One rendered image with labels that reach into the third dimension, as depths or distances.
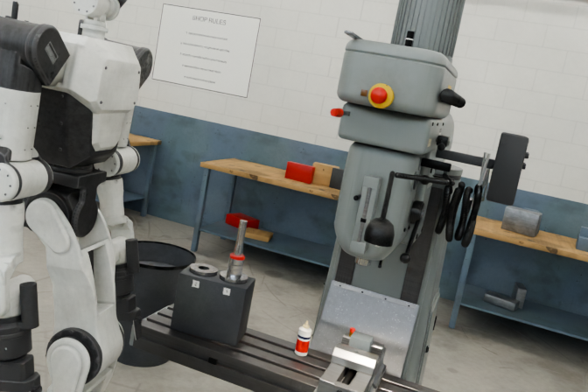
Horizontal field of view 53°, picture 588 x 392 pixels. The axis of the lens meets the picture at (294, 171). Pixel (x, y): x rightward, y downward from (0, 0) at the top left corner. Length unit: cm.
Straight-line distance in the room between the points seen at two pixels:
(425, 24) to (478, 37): 408
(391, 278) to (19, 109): 136
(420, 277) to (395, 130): 71
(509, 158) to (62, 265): 127
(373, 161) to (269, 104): 474
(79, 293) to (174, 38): 551
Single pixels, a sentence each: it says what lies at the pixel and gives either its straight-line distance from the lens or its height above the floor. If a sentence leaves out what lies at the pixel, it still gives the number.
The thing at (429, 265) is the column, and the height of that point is 123.
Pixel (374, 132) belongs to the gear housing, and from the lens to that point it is 158.
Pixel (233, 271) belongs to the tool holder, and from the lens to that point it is 189.
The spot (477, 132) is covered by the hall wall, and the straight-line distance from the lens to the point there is 588.
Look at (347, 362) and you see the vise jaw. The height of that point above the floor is 101.
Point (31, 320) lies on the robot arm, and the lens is 141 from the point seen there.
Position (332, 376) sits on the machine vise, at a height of 100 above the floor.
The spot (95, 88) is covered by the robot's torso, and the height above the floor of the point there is 166.
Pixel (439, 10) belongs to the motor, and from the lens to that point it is 188.
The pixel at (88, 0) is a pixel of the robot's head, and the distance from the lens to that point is 147.
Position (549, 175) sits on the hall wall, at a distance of 591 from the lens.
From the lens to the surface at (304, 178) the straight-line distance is 559.
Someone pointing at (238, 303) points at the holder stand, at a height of 107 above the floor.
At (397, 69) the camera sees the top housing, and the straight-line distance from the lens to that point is 148.
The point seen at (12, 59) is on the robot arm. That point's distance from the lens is 131.
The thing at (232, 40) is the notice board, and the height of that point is 210.
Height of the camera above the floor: 174
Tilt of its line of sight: 8 degrees down
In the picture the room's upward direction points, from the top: 11 degrees clockwise
